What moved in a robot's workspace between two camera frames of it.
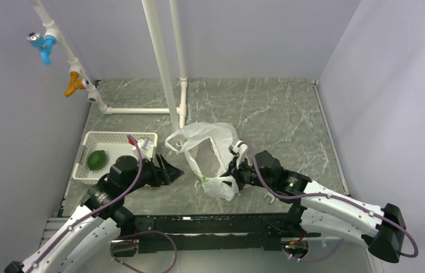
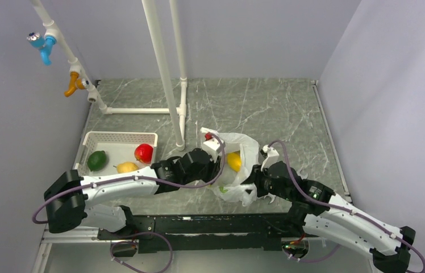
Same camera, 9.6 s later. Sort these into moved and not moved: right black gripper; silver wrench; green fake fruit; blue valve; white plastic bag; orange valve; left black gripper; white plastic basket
Moved: right black gripper; white plastic bag; left black gripper
Not moved: green fake fruit; blue valve; orange valve; white plastic basket; silver wrench
